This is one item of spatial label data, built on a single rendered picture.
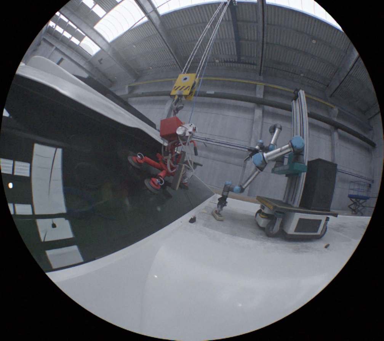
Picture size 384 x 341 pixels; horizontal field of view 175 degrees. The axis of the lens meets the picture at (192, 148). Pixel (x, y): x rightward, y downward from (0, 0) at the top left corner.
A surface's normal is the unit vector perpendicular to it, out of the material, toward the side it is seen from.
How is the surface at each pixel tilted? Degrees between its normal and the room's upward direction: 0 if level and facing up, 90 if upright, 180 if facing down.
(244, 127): 90
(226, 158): 90
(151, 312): 50
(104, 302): 54
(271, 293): 29
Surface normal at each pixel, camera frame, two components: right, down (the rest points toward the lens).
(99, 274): 0.84, -0.51
